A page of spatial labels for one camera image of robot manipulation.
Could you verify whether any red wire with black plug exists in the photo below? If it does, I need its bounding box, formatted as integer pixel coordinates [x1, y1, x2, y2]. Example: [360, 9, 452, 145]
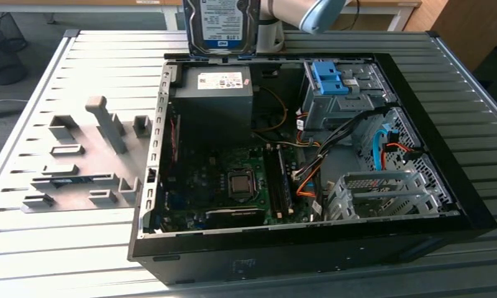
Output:
[381, 142, 424, 163]

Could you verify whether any hard disk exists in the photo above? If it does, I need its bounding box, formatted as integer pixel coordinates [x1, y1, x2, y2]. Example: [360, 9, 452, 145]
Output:
[182, 0, 261, 60]

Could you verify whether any silver disk bay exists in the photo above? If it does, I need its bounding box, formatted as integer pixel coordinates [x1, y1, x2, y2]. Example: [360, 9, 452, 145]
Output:
[322, 169, 444, 221]

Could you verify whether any silver CPU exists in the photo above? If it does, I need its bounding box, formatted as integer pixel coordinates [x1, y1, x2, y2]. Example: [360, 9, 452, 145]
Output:
[230, 175, 253, 194]

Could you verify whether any grey power supply unit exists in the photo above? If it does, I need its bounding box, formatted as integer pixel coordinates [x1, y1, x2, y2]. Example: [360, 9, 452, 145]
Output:
[172, 64, 256, 147]

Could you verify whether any CPU socket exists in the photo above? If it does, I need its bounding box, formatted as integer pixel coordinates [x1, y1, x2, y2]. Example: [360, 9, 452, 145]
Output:
[224, 167, 261, 203]

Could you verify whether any green motherboard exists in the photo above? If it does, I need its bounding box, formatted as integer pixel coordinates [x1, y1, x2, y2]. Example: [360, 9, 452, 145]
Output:
[161, 145, 316, 232]

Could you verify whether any black graphics card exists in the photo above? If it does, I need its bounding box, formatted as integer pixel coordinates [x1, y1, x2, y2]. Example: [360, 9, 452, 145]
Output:
[205, 207, 266, 230]

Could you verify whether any grey metal drive cage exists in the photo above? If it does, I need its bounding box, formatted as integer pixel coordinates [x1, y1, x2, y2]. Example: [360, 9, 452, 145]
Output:
[301, 60, 398, 131]

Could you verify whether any blue plastic drive latch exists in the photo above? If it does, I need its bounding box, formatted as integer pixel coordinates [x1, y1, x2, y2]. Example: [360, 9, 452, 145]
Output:
[310, 61, 352, 96]

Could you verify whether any black open PC case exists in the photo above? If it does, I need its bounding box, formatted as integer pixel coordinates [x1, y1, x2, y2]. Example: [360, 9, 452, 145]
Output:
[125, 52, 497, 286]

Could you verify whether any grey parts rack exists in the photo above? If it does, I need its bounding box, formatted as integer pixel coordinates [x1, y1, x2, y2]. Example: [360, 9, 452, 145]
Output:
[22, 94, 154, 214]

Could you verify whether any blue RAM stick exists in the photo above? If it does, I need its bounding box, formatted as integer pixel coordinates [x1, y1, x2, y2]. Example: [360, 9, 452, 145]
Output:
[52, 176, 94, 187]

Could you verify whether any white desk with wooden top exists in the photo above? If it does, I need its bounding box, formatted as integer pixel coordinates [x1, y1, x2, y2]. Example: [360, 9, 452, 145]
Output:
[0, 0, 424, 32]

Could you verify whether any black mesh waste basket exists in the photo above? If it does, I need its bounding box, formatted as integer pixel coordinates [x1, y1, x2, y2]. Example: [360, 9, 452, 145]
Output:
[0, 12, 29, 86]

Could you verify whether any brown wooden cabinet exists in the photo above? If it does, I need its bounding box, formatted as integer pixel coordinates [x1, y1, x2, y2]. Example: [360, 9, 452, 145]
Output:
[404, 0, 497, 72]

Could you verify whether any white yellow wire bundle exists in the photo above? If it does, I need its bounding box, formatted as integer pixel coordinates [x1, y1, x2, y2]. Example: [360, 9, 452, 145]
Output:
[250, 130, 321, 149]

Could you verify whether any thin orange wire loop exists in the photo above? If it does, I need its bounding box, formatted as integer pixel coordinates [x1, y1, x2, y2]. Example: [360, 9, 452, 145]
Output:
[250, 86, 289, 133]

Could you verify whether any orange wire bundle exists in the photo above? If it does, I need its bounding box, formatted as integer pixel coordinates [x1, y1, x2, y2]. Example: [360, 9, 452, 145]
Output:
[294, 167, 321, 199]

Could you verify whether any black cable bundle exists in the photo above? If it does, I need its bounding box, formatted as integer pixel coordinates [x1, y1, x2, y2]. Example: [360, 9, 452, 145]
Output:
[314, 106, 389, 160]

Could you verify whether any light blue data wire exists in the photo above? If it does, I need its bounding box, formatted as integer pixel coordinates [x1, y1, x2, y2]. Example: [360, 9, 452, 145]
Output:
[372, 122, 401, 172]

